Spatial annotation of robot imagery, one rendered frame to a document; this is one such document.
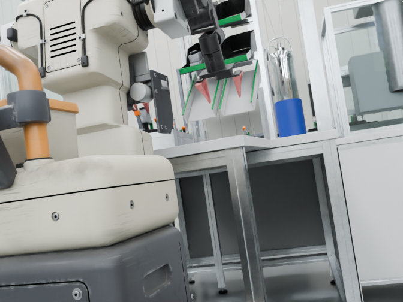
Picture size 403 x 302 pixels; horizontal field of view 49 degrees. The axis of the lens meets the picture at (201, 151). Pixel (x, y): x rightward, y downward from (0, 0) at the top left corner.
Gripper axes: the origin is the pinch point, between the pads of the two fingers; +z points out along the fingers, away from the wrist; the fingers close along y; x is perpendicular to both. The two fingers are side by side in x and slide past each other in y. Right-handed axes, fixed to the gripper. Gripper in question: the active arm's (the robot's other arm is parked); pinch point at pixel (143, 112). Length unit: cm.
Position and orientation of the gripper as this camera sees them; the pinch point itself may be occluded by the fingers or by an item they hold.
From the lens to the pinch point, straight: 192.9
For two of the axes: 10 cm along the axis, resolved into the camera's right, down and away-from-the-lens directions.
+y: -9.6, 1.6, 2.2
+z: 2.6, 7.6, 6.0
